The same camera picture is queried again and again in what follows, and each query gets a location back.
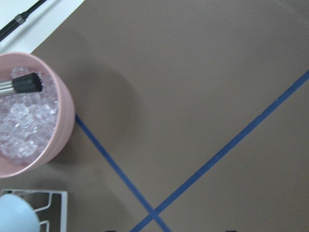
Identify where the pink bowl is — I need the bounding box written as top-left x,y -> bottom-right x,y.
0,52 -> 75,178

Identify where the dish rack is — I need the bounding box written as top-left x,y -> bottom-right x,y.
0,188 -> 68,232

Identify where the black tripod pole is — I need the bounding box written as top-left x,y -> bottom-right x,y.
0,0 -> 46,42

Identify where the light blue plate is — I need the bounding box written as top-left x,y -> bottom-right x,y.
0,194 -> 40,232

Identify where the black handled metal tool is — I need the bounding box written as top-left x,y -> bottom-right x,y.
0,72 -> 42,97

